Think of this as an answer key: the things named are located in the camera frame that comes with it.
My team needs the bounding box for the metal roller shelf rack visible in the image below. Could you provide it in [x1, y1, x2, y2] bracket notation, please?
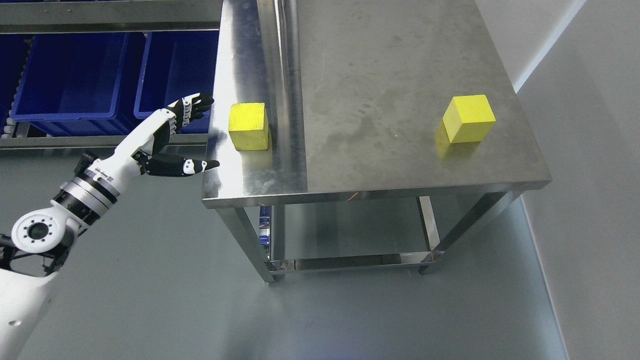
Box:
[0, 0, 224, 151]

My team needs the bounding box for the stainless steel table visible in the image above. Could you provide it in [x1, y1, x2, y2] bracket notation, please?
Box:
[202, 0, 552, 283]

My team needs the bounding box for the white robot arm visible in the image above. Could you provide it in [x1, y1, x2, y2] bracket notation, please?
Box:
[0, 92, 219, 360]

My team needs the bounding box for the blue plastic bin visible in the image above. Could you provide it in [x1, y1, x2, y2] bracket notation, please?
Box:
[134, 30, 220, 120]
[10, 32, 146, 137]

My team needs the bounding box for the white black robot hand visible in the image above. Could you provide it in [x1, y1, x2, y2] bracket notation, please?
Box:
[97, 93, 220, 186]

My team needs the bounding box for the yellow foam block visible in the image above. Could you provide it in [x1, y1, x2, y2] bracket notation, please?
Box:
[442, 94, 497, 144]
[228, 102, 270, 152]

